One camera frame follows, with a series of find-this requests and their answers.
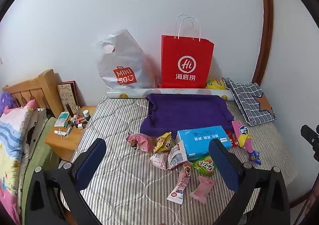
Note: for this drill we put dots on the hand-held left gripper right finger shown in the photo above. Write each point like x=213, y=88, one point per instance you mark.
x=225, y=165

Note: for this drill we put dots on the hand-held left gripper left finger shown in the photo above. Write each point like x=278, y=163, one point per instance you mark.
x=91, y=165

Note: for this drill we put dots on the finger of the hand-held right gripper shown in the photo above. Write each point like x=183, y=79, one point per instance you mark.
x=309, y=135

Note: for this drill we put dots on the green snack packet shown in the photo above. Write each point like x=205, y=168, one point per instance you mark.
x=204, y=166

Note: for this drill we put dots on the red snack packet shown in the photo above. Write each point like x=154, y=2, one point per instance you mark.
x=231, y=139

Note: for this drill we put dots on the small plain pink packet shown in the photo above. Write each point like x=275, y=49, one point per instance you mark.
x=201, y=190

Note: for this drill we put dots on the pink yellow snack bag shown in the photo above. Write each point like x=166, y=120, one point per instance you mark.
x=243, y=135

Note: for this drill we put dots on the pink bear snack packet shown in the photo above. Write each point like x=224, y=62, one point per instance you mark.
x=180, y=185

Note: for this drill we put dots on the yellow snack packet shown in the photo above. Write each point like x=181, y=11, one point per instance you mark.
x=163, y=142

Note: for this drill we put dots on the pink white snack packet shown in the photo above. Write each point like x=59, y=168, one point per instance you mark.
x=159, y=160

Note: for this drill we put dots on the purple cloth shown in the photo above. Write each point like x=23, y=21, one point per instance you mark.
x=184, y=113

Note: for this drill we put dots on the wooden nightstand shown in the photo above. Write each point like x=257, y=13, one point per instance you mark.
x=67, y=142

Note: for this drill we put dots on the blue tissue pack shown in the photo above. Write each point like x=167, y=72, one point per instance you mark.
x=201, y=140

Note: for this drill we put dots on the cluster of small cosmetics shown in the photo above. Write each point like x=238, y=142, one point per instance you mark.
x=77, y=121

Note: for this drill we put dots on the white jar dark lid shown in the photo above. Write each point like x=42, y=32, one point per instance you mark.
x=86, y=114

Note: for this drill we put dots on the green bed sheet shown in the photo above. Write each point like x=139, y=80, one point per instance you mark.
x=39, y=155

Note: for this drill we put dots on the teal white box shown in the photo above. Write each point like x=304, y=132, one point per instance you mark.
x=61, y=118

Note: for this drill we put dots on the checked cloth with star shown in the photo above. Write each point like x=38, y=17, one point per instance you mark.
x=249, y=100

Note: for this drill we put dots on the patterned book box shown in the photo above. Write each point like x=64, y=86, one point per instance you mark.
x=67, y=95

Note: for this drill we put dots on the lemon print paper roll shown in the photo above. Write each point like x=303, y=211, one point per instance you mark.
x=129, y=94

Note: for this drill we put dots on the colourful pillow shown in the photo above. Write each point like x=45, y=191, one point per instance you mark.
x=12, y=145

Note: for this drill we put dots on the yellow chip bag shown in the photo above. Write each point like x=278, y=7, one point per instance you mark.
x=215, y=83

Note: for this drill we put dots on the wooden headboard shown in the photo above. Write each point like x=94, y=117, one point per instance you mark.
x=42, y=85

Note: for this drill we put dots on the purple plush pillow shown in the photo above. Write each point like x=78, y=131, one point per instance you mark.
x=7, y=101

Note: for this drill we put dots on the white plastic bag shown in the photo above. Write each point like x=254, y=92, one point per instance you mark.
x=129, y=55

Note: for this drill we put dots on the red paper bag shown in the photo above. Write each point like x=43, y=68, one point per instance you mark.
x=187, y=50

